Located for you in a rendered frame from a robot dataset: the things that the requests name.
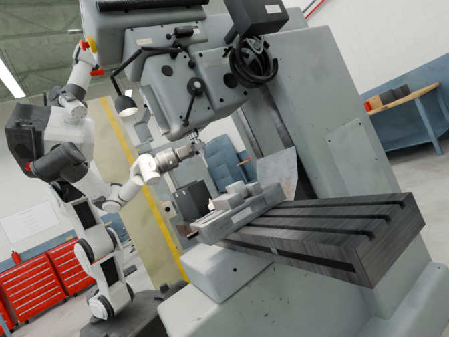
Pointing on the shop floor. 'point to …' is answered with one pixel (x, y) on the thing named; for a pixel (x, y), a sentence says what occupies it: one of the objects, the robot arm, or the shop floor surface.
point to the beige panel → (143, 198)
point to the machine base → (417, 308)
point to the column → (325, 139)
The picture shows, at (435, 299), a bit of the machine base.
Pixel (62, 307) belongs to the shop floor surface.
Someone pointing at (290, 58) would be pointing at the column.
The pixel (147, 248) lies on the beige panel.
